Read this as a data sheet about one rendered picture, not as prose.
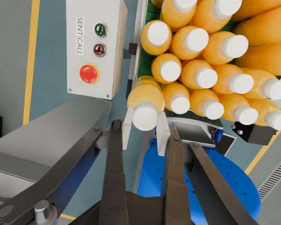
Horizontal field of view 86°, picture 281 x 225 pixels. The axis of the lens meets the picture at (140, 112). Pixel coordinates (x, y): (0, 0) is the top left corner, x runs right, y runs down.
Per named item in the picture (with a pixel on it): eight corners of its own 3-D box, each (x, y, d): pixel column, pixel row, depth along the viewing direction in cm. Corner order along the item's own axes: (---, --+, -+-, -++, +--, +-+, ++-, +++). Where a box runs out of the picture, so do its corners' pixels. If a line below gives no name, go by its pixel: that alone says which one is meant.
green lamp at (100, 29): (94, 35, 29) (92, 34, 28) (95, 22, 28) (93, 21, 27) (106, 37, 29) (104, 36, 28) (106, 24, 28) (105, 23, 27)
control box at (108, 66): (84, 85, 43) (66, 93, 33) (86, 2, 36) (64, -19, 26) (119, 90, 43) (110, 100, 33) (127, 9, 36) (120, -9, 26)
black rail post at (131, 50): (130, 54, 49) (128, 53, 41) (132, 44, 48) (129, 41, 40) (137, 55, 49) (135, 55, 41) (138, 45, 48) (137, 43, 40)
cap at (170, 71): (166, 57, 31) (167, 57, 29) (182, 66, 31) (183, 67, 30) (156, 74, 32) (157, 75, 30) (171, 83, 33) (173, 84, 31)
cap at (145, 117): (159, 122, 24) (160, 127, 23) (136, 126, 25) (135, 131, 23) (154, 99, 23) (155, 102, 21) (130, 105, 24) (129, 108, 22)
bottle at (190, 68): (192, 56, 48) (218, 55, 30) (196, 77, 50) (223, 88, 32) (170, 63, 49) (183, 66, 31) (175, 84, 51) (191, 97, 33)
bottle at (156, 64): (158, 50, 47) (163, 45, 30) (176, 61, 48) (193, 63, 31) (146, 70, 50) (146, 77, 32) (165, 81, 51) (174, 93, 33)
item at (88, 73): (81, 81, 32) (78, 81, 31) (81, 63, 31) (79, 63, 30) (97, 83, 32) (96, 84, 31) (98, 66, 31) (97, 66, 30)
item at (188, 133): (171, 127, 54) (178, 146, 42) (173, 121, 53) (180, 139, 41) (198, 131, 54) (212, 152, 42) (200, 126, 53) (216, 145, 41)
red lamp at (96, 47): (93, 54, 30) (92, 54, 29) (94, 43, 30) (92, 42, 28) (105, 56, 30) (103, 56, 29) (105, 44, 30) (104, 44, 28)
